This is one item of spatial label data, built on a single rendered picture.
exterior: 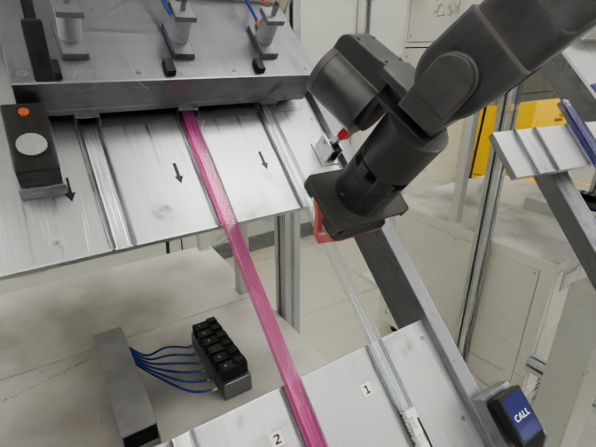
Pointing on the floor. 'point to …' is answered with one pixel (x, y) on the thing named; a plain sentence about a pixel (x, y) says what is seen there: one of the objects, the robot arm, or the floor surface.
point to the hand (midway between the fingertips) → (325, 233)
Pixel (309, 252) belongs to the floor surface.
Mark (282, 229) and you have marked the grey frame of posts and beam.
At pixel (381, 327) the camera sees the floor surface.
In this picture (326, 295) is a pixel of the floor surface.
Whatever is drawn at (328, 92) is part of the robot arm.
